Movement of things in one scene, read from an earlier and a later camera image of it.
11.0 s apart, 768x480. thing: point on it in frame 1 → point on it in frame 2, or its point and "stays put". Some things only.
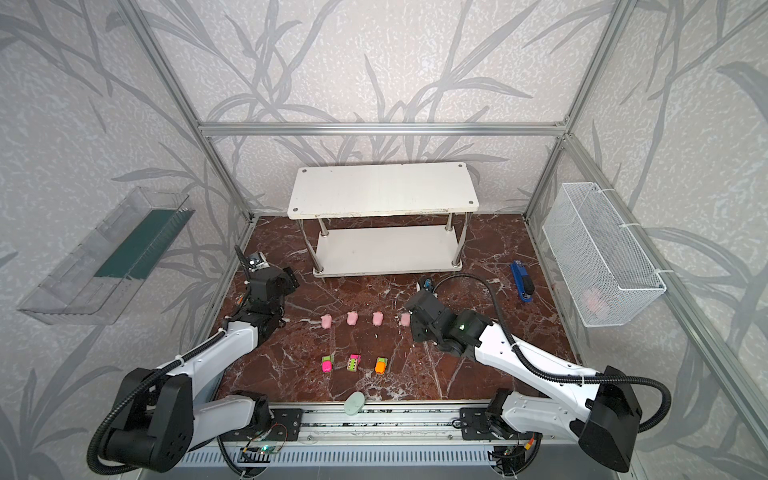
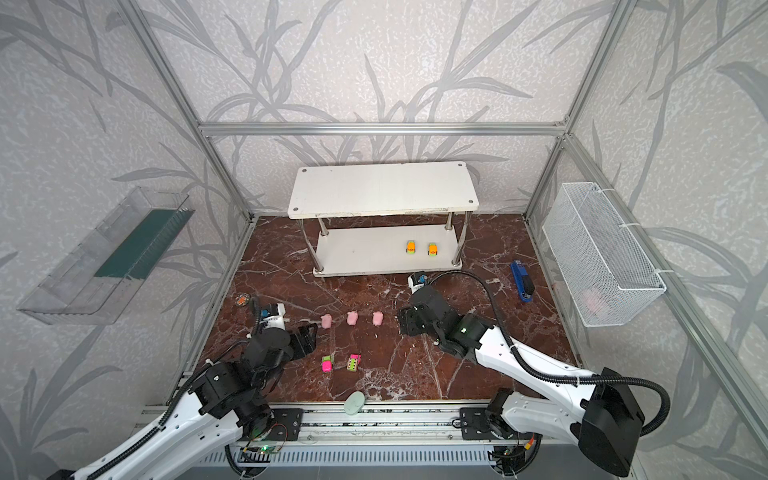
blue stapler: x=523 y=281 stays put
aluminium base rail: x=395 y=436 stays put
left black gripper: x=255 y=274 → x=300 y=339
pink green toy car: x=327 y=364 stays put
